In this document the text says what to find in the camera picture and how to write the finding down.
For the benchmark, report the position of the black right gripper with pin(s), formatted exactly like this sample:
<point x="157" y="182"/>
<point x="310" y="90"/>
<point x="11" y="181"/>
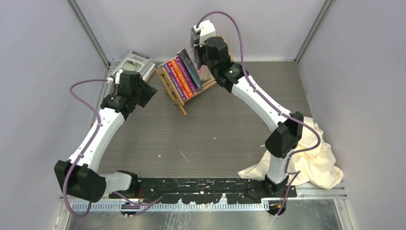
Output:
<point x="199" y="50"/>

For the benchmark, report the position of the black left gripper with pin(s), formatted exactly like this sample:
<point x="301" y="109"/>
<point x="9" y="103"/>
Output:
<point x="149" y="92"/>

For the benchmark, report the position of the blue Nineteen Eighty-Four book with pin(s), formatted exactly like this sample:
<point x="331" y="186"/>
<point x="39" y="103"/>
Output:
<point x="190" y="67"/>

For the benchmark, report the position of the red Treehouse book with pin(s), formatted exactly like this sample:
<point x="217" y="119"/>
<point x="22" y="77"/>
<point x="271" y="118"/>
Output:
<point x="176" y="81"/>

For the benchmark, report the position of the magenta paperback book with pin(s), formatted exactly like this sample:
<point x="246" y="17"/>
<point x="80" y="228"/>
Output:
<point x="186" y="75"/>

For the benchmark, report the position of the orange 78-Storey Treehouse book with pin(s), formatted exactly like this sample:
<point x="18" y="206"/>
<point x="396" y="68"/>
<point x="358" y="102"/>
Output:
<point x="180" y="78"/>

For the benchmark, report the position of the floral Louisa May Alcott book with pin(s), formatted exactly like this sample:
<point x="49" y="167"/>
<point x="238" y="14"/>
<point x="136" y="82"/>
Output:
<point x="203" y="71"/>

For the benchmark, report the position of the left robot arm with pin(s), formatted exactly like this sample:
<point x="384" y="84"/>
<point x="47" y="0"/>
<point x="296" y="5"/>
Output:
<point x="78" y="176"/>

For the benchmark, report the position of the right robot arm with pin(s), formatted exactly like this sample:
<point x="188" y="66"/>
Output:
<point x="285" y="127"/>

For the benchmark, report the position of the stack of grey magazines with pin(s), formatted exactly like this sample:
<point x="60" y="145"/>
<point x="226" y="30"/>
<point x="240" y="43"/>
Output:
<point x="135" y="61"/>

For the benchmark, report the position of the wooden book rack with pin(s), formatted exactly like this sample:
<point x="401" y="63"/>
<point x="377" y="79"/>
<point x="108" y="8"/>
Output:
<point x="172" y="90"/>

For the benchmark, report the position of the cream cloth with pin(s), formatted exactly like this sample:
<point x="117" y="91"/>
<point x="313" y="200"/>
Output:
<point x="316" y="166"/>

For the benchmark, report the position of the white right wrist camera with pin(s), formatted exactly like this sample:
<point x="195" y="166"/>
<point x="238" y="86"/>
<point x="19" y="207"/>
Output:
<point x="200" y="33"/>

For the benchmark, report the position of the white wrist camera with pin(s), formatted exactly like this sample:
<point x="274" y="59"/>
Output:
<point x="115" y="78"/>
<point x="200" y="33"/>

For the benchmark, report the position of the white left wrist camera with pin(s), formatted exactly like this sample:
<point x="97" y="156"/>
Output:
<point x="115" y="78"/>

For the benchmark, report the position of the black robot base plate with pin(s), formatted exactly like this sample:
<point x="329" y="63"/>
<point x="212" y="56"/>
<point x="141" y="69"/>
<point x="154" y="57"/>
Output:
<point x="202" y="190"/>

